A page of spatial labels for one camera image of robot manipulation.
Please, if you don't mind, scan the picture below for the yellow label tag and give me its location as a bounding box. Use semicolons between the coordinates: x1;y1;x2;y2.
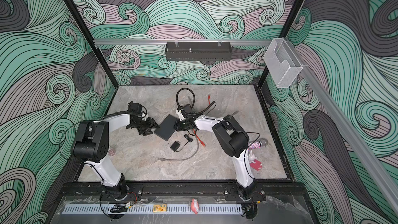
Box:
152;203;167;213

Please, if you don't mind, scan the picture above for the pink toy on duct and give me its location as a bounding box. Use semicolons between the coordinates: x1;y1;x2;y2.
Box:
190;199;200;214

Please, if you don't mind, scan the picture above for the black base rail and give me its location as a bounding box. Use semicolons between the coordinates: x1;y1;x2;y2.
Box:
60;179;307;202

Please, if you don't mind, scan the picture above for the grey ethernet cable front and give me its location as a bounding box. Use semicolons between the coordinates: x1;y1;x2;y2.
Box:
158;133;200;162

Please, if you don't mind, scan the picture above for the black network switch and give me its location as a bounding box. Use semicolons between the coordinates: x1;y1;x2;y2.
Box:
154;115;178;141

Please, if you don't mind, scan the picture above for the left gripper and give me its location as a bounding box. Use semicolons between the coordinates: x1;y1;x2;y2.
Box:
132;117;160;136

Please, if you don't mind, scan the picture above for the red ethernet cable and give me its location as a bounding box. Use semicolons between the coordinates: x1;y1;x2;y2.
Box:
191;94;217;147

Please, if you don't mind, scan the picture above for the black wall-mounted tray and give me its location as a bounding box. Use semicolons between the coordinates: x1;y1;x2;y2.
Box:
165;41;232;62

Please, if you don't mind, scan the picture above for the white bunny pink figurine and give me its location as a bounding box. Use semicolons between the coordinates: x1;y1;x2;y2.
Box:
248;150;262;171

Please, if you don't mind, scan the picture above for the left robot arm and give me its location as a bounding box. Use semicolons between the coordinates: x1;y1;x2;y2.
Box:
71;102;160;197

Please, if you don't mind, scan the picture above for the white slotted cable duct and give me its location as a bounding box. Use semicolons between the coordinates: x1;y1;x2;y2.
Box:
61;204;243;215

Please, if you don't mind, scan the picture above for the clear plastic wall bin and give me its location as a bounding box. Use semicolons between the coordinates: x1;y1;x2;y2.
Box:
264;38;303;89

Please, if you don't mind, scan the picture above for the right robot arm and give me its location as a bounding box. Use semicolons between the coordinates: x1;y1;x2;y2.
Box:
174;104;256;199

